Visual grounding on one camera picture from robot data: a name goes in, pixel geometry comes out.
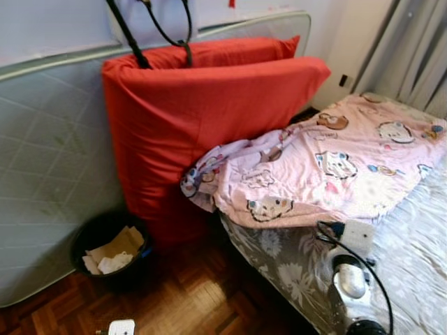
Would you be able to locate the white crumpled tissue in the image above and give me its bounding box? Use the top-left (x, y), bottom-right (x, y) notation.
top-left (98, 253), bottom-right (135, 275)

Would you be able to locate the pink cartoon blanket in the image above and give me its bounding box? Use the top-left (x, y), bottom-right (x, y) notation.
top-left (180, 92), bottom-right (447, 230)

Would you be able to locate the bed with grey floral sheet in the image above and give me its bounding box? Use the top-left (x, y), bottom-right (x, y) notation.
top-left (220, 157), bottom-right (447, 335)

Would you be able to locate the black waste bin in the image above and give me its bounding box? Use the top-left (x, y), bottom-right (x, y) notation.
top-left (70, 211), bottom-right (153, 290)

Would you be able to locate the large red cushion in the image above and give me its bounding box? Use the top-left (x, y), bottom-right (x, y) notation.
top-left (101, 56), bottom-right (332, 245)

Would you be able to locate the grey curtain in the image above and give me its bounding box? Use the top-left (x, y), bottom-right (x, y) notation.
top-left (356, 0), bottom-right (447, 119)

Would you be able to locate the brown paper sheet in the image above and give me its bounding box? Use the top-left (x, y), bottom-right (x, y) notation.
top-left (82, 225), bottom-right (146, 274)

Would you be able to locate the grey bag with black straps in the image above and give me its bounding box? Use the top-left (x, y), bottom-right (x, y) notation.
top-left (105, 0), bottom-right (200, 70)

